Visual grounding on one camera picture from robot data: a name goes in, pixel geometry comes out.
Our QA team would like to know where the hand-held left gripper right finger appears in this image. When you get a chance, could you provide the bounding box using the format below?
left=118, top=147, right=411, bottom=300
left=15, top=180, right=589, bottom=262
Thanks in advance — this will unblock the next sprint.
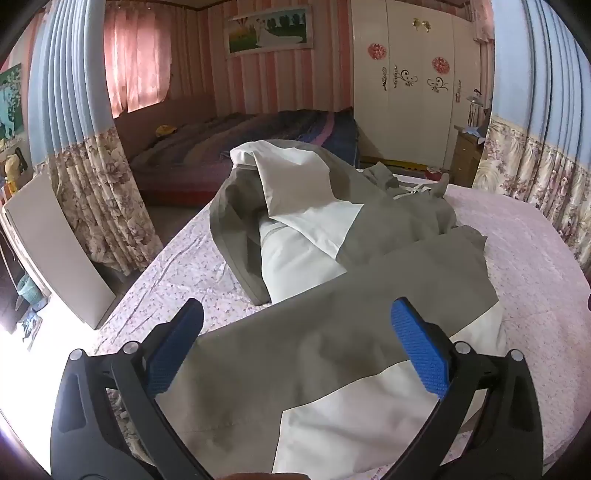
left=382, top=296, right=542, bottom=480

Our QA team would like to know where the wall poster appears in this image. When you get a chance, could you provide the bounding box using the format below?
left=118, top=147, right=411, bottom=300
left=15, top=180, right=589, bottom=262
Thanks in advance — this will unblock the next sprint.
left=0, top=62, right=24, bottom=153

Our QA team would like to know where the grey and white jacket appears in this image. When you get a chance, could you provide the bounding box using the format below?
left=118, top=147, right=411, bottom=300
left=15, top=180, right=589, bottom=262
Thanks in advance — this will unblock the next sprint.
left=154, top=138, right=509, bottom=478

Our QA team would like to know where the white board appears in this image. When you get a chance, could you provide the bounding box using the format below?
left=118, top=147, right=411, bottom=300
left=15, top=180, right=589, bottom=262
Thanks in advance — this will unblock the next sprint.
left=2, top=173, right=120, bottom=330

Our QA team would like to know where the white wardrobe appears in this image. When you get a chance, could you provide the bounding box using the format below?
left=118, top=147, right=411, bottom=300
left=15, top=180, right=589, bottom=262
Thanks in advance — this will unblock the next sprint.
left=353, top=0, right=485, bottom=171

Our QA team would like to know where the blue floral curtain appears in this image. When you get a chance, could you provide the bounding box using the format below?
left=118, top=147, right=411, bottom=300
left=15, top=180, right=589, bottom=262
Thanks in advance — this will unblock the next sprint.
left=471, top=0, right=591, bottom=273
left=28, top=0, right=160, bottom=278

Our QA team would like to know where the yellow plush toy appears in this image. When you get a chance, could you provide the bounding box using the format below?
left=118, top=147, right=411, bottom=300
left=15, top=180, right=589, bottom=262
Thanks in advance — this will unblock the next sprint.
left=4, top=150, right=28, bottom=195

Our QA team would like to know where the striped blanket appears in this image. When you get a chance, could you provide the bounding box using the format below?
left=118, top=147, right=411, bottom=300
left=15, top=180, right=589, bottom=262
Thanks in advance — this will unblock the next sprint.
left=131, top=109, right=358, bottom=171

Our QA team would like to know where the wooden nightstand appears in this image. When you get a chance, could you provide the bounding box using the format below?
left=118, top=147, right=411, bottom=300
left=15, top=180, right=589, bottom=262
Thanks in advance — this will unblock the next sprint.
left=450, top=124, right=485, bottom=188

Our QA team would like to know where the grey table ornament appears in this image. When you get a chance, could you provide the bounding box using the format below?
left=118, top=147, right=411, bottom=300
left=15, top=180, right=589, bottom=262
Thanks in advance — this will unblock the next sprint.
left=464, top=90, right=485, bottom=134

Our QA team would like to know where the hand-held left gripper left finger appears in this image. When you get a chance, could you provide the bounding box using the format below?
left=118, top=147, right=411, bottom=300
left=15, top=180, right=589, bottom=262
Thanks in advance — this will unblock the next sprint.
left=50, top=298, right=215, bottom=480

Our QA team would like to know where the bed with pink floral sheet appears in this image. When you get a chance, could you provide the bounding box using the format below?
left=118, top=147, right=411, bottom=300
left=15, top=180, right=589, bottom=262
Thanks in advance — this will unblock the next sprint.
left=88, top=173, right=591, bottom=480

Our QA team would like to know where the teal basket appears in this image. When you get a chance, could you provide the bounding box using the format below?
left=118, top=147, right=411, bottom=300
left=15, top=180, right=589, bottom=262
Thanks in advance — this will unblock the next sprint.
left=16, top=277, right=49, bottom=310

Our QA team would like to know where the framed wall picture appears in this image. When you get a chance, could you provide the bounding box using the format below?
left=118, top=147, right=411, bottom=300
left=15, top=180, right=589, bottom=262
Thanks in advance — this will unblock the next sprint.
left=225, top=6, right=315, bottom=58

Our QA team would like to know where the brown bed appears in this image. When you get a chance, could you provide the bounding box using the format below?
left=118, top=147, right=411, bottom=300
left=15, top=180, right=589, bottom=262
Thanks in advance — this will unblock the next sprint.
left=113, top=92, right=361, bottom=206

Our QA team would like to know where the pink window curtain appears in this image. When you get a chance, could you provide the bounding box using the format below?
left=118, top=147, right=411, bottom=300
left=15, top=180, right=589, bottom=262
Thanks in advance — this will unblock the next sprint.
left=104, top=2, right=199, bottom=114

